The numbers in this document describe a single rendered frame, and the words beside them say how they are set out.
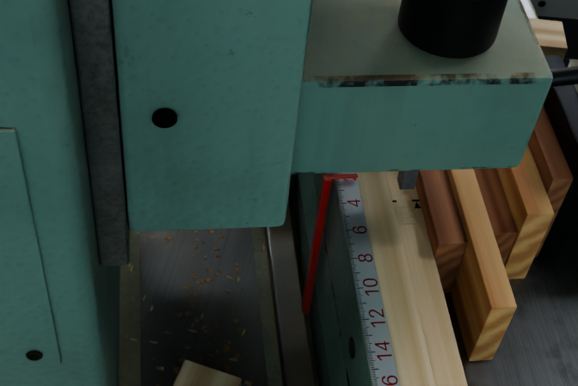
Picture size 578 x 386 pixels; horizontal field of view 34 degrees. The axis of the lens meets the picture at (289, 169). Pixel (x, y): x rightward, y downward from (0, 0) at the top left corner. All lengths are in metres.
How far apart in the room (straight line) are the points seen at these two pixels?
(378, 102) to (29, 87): 0.19
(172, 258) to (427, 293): 0.24
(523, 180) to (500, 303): 0.09
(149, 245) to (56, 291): 0.28
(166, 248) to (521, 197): 0.28
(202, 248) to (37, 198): 0.34
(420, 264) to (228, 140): 0.17
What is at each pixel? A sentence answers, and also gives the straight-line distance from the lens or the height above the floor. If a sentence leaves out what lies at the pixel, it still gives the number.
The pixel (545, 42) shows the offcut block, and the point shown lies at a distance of 0.73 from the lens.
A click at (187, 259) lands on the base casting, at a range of 0.72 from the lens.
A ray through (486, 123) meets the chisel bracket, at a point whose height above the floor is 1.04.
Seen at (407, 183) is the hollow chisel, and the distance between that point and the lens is 0.57.
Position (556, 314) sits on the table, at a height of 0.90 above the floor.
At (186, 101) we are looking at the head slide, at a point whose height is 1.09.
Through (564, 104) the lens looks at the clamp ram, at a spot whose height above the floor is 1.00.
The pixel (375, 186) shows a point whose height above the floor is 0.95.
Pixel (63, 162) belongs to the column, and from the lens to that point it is 0.38.
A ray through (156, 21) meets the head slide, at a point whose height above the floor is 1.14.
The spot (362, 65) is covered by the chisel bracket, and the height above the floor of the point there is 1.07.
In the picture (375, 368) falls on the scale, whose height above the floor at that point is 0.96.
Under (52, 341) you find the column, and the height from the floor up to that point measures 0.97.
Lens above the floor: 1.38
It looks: 48 degrees down
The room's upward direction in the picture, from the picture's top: 7 degrees clockwise
